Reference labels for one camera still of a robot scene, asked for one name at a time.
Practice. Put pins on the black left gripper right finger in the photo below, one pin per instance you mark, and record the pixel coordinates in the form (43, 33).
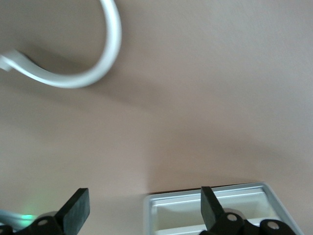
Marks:
(210, 208)

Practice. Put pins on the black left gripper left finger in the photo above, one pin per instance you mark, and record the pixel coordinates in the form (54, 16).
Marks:
(73, 210)

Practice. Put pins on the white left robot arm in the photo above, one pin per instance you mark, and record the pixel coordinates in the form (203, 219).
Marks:
(9, 215)

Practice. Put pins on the white semicircular plastic clamp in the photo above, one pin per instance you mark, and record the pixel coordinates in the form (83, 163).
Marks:
(112, 36)

